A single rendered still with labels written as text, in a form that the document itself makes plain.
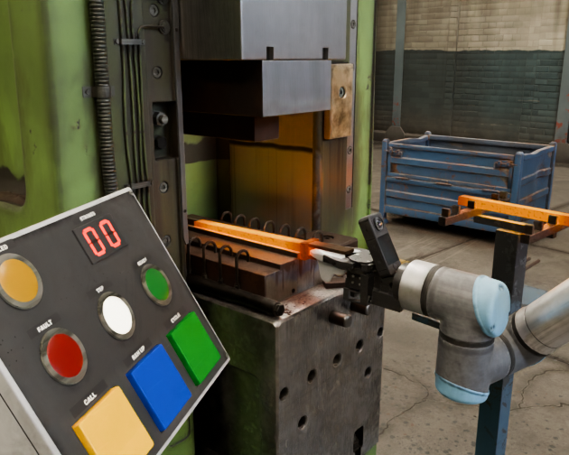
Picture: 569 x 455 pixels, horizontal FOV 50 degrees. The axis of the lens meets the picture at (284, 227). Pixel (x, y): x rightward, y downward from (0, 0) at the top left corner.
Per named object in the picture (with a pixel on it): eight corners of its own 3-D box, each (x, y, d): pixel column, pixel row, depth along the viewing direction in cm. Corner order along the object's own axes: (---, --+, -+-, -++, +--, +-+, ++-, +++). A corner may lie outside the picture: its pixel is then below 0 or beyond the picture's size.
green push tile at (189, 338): (222, 356, 83) (194, 310, 82) (201, 384, 76) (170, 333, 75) (211, 361, 84) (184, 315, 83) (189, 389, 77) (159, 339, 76)
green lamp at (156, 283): (179, 298, 79) (178, 266, 78) (151, 309, 76) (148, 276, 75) (163, 292, 81) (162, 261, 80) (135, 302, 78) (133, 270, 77)
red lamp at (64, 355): (96, 371, 61) (92, 331, 60) (53, 390, 57) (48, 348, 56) (79, 362, 63) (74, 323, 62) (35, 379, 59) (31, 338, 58)
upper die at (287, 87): (331, 109, 120) (331, 60, 117) (263, 117, 105) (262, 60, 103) (187, 100, 146) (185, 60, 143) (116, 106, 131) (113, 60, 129)
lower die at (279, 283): (327, 280, 130) (328, 241, 127) (265, 308, 115) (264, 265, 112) (192, 243, 155) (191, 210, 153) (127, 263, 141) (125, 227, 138)
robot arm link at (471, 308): (489, 350, 95) (496, 291, 93) (416, 328, 103) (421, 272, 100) (511, 330, 102) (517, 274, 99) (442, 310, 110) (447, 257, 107)
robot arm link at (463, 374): (508, 395, 106) (516, 330, 102) (463, 417, 100) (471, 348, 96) (464, 372, 113) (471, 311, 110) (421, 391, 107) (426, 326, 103)
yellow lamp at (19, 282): (51, 299, 60) (46, 256, 59) (4, 313, 56) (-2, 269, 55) (34, 291, 62) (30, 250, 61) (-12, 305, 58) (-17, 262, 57)
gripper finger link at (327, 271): (301, 278, 119) (341, 289, 114) (302, 249, 117) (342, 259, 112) (310, 273, 121) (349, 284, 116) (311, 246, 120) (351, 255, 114)
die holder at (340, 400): (379, 441, 149) (387, 268, 137) (278, 532, 120) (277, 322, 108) (217, 369, 183) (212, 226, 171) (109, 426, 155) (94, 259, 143)
